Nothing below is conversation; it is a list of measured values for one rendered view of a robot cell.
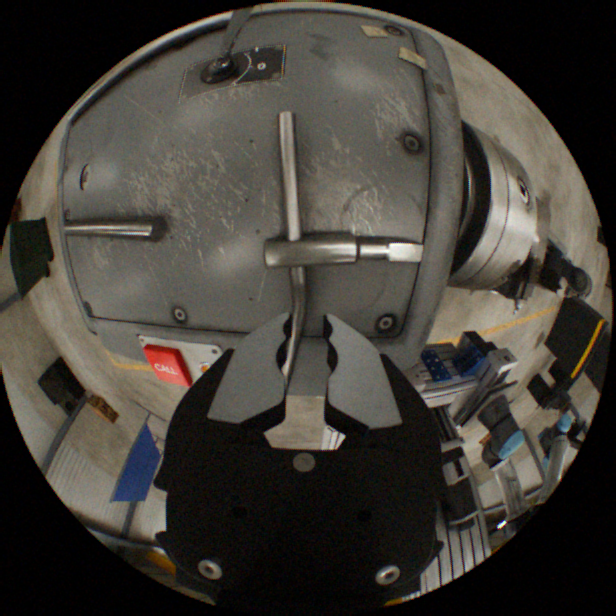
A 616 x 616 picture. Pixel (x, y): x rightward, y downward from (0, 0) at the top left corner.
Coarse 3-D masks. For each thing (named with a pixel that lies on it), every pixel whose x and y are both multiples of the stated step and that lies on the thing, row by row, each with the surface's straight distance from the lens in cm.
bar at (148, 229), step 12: (72, 228) 31; (84, 228) 28; (96, 228) 25; (108, 228) 23; (120, 228) 21; (132, 228) 20; (144, 228) 18; (156, 228) 18; (144, 240) 19; (156, 240) 19
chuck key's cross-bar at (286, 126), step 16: (288, 112) 14; (288, 128) 14; (288, 144) 14; (288, 160) 13; (288, 176) 13; (288, 192) 13; (288, 208) 13; (288, 224) 13; (304, 272) 14; (304, 288) 14; (304, 304) 15; (304, 320) 16; (288, 352) 18; (288, 368) 19; (288, 384) 22
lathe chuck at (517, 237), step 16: (496, 144) 35; (512, 160) 36; (512, 176) 32; (528, 176) 39; (512, 192) 30; (528, 192) 35; (512, 208) 30; (528, 208) 34; (512, 224) 30; (528, 224) 34; (512, 240) 31; (528, 240) 35; (496, 256) 30; (512, 256) 33; (480, 272) 31; (496, 272) 33; (464, 288) 38; (480, 288) 38
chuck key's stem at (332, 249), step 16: (272, 240) 14; (288, 240) 13; (304, 240) 13; (320, 240) 13; (336, 240) 13; (352, 240) 13; (368, 240) 14; (384, 240) 15; (400, 240) 16; (272, 256) 13; (288, 256) 13; (304, 256) 13; (320, 256) 13; (336, 256) 13; (352, 256) 13; (368, 256) 14; (384, 256) 14; (400, 256) 15; (416, 256) 16
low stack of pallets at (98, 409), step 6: (96, 396) 804; (90, 402) 836; (96, 402) 793; (102, 402) 738; (96, 408) 741; (102, 408) 743; (108, 408) 750; (102, 414) 747; (108, 414) 753; (114, 414) 761; (108, 420) 761; (114, 420) 768
